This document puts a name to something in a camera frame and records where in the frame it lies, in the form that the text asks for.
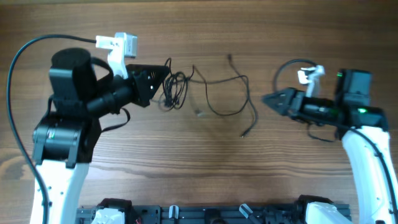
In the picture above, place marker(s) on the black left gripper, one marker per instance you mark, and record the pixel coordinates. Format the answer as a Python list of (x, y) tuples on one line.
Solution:
[(143, 84)]

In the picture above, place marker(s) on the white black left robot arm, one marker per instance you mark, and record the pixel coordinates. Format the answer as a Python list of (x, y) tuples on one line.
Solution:
[(64, 139)]

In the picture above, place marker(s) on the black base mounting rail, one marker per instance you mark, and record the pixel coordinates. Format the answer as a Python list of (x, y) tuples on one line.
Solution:
[(277, 213)]

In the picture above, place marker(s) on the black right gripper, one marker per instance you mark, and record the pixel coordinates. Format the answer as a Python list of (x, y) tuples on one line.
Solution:
[(294, 103)]

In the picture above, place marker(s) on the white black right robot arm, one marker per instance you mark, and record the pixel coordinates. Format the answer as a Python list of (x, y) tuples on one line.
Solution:
[(363, 131)]

